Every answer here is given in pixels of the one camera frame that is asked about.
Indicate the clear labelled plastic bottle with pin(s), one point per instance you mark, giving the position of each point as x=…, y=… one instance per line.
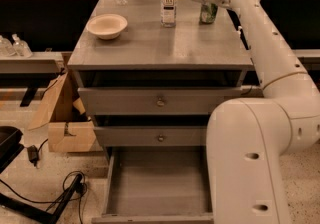
x=168, y=13

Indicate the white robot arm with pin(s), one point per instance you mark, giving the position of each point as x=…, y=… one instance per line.
x=246, y=136

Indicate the small white pump bottle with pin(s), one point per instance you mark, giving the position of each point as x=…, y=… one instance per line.
x=240, y=31

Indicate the grey wooden drawer cabinet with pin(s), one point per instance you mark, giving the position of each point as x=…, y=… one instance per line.
x=190, y=55

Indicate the grey top drawer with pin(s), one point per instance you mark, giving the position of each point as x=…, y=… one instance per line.
x=143, y=101

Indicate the grey middle drawer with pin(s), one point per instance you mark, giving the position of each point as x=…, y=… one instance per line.
x=126, y=136

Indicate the right sanitizer pump bottle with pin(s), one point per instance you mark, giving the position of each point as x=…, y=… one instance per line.
x=21, y=47

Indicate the sanitizer pump bottle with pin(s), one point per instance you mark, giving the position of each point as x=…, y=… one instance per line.
x=6, y=48
x=21, y=47

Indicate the left sanitizer pump bottle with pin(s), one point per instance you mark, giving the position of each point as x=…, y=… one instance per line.
x=6, y=48

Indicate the grey open bottom drawer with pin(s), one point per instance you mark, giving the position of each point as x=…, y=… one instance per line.
x=157, y=185

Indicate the green soda can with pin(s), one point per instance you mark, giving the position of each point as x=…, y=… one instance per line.
x=208, y=13

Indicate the cream ceramic bowl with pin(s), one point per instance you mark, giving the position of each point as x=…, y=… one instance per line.
x=107, y=26

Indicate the open cardboard box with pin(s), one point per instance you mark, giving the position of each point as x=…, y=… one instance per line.
x=61, y=111

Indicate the black power adapter left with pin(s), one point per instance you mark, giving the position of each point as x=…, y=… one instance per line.
x=33, y=155

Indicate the black chair seat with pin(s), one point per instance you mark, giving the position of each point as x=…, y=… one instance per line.
x=10, y=145

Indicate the black metal floor stand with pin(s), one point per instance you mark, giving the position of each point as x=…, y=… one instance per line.
x=47, y=212

